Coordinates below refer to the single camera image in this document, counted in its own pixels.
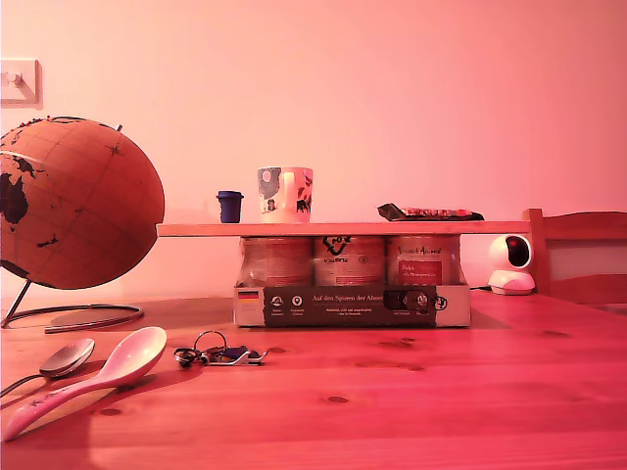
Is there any metal spoon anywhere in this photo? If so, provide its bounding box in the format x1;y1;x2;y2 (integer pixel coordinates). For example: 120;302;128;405
0;338;97;400

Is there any wooden chair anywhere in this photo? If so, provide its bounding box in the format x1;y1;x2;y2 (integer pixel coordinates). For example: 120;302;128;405
521;208;627;307

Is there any white printed mug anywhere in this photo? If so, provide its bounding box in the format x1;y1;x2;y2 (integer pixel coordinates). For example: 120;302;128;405
257;165;314;224

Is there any dark snack wrapper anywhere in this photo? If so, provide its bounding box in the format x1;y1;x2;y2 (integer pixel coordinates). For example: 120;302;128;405
375;201;486;223

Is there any white ceramic spoon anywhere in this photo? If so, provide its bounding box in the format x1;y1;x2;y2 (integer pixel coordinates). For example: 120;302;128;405
1;326;169;443

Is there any wooden shelf board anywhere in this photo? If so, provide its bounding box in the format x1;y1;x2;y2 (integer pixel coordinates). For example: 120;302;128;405
156;220;533;239

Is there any cork globe with metal stand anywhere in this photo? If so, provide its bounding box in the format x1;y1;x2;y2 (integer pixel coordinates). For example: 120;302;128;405
0;115;167;336

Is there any white wall switch plate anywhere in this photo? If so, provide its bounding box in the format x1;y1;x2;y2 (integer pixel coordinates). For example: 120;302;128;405
0;58;43;111

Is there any white security camera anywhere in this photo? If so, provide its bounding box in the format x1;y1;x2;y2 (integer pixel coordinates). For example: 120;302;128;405
486;233;537;297

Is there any printed cardboard tray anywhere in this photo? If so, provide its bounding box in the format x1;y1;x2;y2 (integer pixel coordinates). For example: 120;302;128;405
232;279;472;329

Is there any small blue cup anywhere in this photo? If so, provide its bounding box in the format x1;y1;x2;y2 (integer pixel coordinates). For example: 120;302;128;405
215;190;245;224

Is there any tin can with red label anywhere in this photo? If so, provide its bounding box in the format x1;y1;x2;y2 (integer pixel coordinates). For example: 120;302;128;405
386;234;462;287

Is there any metal key ring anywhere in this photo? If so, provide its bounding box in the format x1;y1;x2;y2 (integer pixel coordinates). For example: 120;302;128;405
192;330;229;354

